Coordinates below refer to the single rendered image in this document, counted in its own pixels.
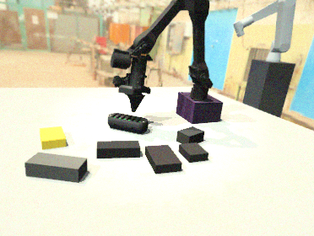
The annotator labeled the yellow flat block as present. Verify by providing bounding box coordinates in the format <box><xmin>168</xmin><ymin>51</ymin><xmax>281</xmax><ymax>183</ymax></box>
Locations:
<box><xmin>40</xmin><ymin>126</ymin><xmax>66</xmax><ymax>150</ymax></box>

